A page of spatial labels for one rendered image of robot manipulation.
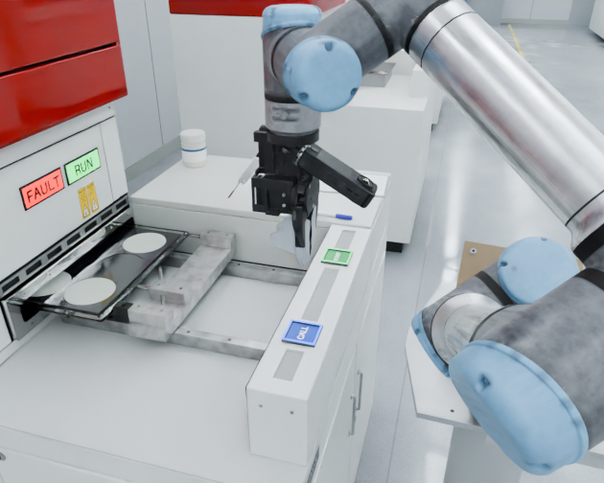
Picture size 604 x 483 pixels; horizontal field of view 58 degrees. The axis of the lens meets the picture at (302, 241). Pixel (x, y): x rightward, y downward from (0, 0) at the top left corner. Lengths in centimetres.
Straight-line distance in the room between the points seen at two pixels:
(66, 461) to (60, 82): 68
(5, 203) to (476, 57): 86
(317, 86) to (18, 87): 63
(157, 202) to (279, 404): 75
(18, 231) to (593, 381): 100
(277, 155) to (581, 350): 46
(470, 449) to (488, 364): 82
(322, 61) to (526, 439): 39
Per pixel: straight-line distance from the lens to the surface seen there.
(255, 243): 134
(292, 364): 86
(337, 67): 58
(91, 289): 121
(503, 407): 45
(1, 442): 112
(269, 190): 75
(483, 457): 127
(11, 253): 116
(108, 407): 104
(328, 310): 97
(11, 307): 117
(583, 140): 53
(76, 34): 120
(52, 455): 106
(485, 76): 56
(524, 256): 88
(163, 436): 97
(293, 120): 71
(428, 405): 101
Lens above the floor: 152
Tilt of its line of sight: 29 degrees down
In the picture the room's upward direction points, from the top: straight up
